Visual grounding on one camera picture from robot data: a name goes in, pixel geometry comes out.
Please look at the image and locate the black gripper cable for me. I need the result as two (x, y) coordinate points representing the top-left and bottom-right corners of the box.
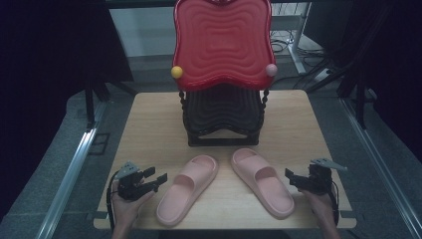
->
(326, 180), (340, 227)
(105, 169), (121, 231)

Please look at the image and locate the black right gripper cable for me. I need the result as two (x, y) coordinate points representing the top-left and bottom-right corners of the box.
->
(326, 180), (340, 227)

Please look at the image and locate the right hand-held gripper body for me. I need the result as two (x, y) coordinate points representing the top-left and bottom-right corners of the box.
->
(304, 157), (348, 196)

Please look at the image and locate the tangle of floor cables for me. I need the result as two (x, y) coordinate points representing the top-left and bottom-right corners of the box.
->
(270, 29), (329, 68)

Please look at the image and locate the black floor bracket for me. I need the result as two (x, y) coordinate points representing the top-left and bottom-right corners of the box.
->
(87, 132), (111, 156)

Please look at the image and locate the red and black shoe rack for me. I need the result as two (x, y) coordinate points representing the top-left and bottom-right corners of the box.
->
(170, 0), (279, 147)

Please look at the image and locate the person's left hand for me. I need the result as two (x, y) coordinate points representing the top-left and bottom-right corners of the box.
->
(110, 182), (156, 229)

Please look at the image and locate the white desk frame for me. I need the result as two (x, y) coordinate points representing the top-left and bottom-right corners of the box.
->
(270, 1), (314, 76)

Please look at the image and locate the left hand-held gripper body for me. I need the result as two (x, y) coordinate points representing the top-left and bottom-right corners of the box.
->
(113, 161), (149, 202)

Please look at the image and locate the person's right hand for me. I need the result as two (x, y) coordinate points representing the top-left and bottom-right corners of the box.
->
(299, 183), (338, 223)

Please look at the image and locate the black metal stand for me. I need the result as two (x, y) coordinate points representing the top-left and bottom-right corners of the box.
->
(83, 78), (137, 129)
(305, 6), (371, 131)

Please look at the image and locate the aluminium floor rail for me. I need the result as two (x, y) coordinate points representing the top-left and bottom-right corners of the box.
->
(34, 127), (100, 239)
(339, 98), (422, 239)

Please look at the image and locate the pink slipper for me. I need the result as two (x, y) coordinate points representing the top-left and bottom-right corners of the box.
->
(155, 154), (220, 228)
(230, 147), (296, 221)

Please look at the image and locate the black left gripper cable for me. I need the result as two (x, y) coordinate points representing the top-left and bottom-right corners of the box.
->
(105, 169), (121, 231)

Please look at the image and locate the white power strip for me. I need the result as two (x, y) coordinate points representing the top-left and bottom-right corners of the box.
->
(312, 68), (333, 84)

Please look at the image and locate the black curtain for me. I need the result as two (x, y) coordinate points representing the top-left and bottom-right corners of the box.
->
(0, 0), (134, 217)
(346, 0), (422, 162)

